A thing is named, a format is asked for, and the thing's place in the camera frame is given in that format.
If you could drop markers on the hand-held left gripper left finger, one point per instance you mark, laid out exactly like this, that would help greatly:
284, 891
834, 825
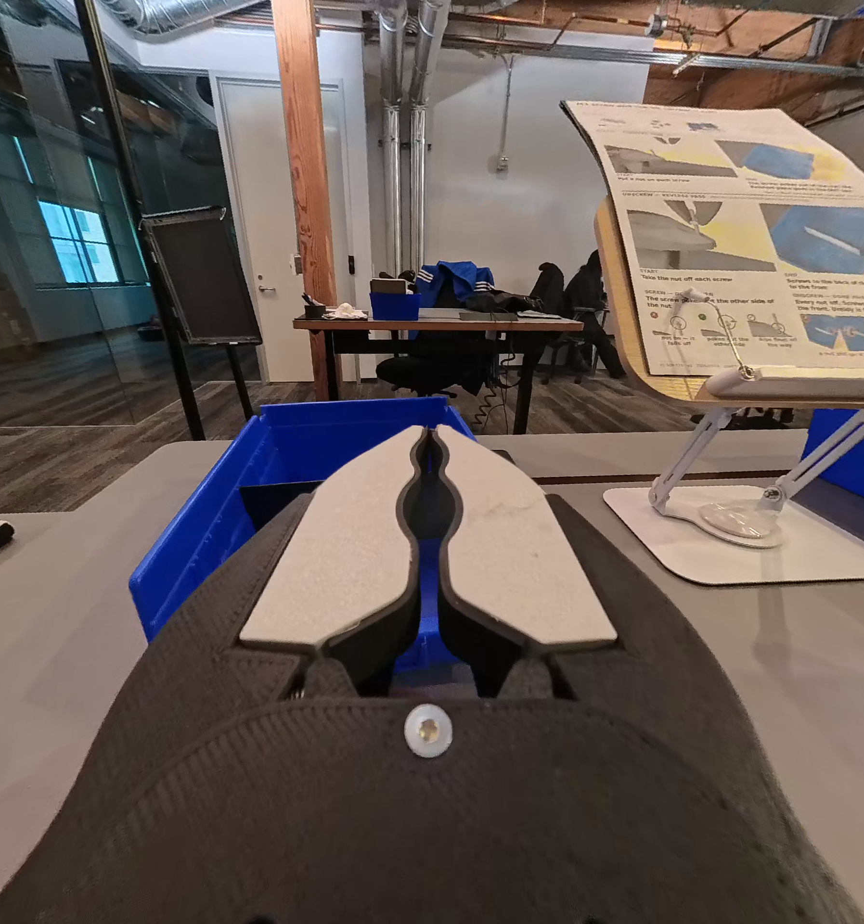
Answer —
331, 563

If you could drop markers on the blue plastic bin with divider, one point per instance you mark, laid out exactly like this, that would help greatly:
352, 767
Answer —
208, 505

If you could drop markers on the silver ventilation duct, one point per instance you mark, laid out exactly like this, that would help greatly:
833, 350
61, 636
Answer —
172, 14

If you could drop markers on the black sign board on stand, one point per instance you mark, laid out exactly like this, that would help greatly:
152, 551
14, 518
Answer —
204, 278

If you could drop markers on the blue striped jacket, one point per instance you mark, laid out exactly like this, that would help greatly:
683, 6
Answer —
446, 285

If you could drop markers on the black jacket on chair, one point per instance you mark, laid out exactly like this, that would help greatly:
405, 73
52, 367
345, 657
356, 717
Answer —
549, 285

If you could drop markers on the printed instruction sheet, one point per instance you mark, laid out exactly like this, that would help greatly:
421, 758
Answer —
728, 238

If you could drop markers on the wooden document stand white base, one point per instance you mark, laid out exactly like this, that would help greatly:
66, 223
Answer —
692, 556

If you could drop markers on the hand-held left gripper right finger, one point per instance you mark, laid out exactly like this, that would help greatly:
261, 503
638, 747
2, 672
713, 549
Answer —
525, 563

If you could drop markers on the white crumpled cloth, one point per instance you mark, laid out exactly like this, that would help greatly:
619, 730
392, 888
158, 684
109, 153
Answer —
346, 312

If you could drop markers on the white door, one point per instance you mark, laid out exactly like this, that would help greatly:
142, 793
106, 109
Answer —
258, 216

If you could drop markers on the black bag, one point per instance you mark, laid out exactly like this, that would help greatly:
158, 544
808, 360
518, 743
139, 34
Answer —
504, 301

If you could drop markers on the grey desk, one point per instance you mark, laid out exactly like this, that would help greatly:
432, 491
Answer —
764, 686

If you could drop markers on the wooden office desk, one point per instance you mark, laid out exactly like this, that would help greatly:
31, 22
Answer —
439, 324

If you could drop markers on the black office chair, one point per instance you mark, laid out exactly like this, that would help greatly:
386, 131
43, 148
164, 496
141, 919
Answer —
432, 368

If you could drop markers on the metal pipes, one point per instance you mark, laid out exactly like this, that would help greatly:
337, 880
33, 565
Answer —
403, 144

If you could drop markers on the black glass partition frame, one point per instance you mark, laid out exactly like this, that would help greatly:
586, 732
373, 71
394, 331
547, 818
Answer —
132, 180

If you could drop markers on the wooden post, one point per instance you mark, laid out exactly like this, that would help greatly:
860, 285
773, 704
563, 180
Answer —
305, 144

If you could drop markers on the small blue bin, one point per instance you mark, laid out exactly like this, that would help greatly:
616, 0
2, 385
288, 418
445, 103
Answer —
395, 307

